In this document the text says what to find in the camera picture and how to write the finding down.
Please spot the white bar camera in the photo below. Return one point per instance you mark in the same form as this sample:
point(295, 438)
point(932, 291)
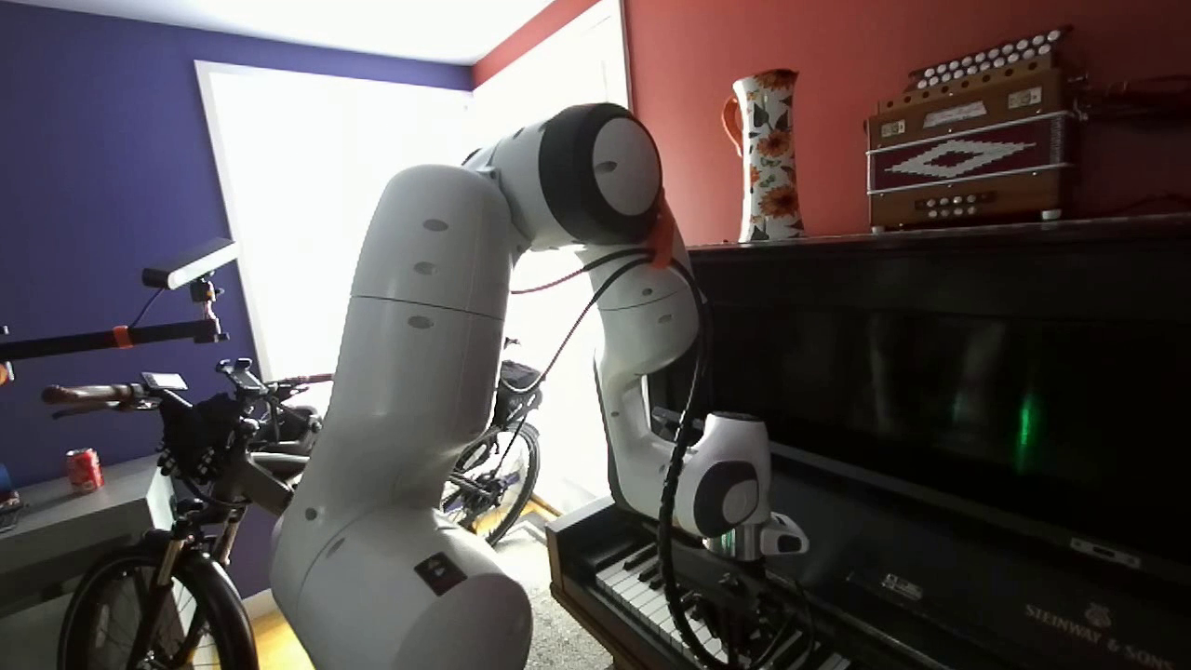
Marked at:
point(187, 270)

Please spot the black piano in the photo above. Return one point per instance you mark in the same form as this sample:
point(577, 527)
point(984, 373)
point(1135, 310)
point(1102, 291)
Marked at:
point(969, 409)

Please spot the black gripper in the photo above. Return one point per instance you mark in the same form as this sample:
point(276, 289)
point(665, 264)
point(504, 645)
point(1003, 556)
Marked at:
point(743, 588)

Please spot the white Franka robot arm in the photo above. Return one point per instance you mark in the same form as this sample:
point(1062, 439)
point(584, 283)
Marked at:
point(397, 409)

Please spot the red soda can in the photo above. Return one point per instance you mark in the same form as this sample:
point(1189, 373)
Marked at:
point(83, 470)

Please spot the black pole with red tape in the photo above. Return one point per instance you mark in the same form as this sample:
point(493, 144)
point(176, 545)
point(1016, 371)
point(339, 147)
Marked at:
point(114, 336)

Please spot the grey table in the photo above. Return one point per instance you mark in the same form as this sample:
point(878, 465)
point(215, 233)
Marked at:
point(77, 527)

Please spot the floral ceramic vase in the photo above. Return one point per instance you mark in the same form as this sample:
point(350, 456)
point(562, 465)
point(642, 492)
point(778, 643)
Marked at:
point(769, 152)

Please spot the bright window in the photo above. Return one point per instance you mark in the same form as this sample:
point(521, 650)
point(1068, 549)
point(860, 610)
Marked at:
point(283, 198)

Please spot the black bicycle rack bag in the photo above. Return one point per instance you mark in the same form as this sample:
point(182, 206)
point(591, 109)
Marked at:
point(517, 378)

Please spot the black bicycle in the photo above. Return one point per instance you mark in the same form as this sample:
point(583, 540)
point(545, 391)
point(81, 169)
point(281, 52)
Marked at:
point(187, 460)

